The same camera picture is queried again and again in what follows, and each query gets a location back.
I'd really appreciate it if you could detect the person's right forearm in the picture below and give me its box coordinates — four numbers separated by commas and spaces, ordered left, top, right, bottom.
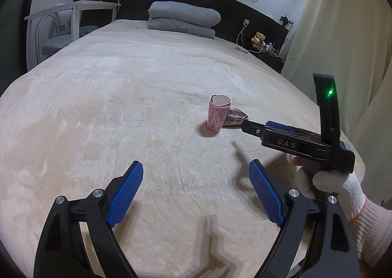
349, 198, 392, 277

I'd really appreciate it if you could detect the brown teddy bear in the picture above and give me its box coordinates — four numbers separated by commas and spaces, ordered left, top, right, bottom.
250, 32, 266, 49

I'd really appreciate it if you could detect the pink paper cup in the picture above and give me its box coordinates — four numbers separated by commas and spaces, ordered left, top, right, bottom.
206, 94, 232, 132

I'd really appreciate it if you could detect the white desk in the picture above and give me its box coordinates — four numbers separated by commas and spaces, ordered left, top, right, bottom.
24, 1, 122, 72

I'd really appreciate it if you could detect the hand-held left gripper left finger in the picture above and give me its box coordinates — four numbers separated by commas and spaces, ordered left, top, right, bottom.
34, 160, 144, 278

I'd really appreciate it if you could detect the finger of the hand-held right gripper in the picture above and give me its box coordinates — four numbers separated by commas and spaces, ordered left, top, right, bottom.
241, 121, 267, 142
266, 120, 321, 139

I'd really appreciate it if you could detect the dark wrapper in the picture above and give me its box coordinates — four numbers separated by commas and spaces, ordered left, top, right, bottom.
223, 107, 249, 127

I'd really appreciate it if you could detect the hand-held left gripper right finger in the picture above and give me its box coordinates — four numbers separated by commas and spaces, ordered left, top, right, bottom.
247, 158, 359, 278

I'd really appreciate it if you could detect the white charger cable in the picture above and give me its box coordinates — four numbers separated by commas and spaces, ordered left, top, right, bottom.
236, 20, 250, 47

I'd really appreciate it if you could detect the cream curtain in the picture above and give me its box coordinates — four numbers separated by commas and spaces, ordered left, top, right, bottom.
282, 0, 392, 205

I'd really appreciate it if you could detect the person's right hand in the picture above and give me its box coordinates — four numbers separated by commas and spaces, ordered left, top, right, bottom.
292, 156, 367, 225

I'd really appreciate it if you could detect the folded grey quilt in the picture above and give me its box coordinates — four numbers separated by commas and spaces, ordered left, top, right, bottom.
147, 1, 221, 40

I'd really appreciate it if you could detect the black bedside table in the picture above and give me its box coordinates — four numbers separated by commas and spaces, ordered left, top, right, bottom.
251, 47, 285, 74

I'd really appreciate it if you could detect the white chair with grey cushion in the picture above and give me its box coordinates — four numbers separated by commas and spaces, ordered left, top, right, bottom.
34, 10, 99, 56

